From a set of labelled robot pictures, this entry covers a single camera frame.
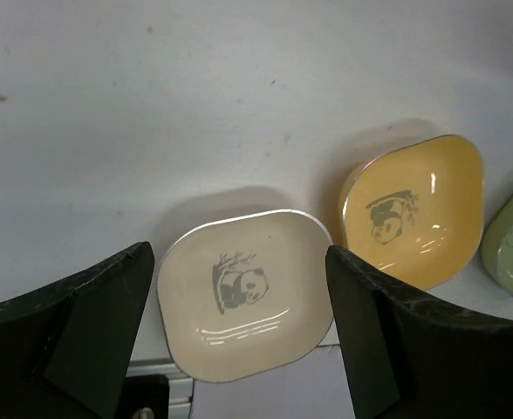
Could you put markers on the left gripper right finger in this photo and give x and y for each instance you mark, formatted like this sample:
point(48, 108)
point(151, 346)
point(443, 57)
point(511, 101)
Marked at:
point(408, 354)

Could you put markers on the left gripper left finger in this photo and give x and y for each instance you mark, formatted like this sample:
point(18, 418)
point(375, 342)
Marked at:
point(65, 348)

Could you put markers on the yellow panda square dish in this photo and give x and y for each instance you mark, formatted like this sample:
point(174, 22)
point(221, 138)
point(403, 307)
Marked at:
point(416, 213)

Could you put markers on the cream panda square dish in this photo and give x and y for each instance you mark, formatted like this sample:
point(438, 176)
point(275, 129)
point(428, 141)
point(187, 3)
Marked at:
point(245, 295)

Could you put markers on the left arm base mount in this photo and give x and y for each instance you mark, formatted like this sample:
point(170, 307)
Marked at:
point(155, 389)

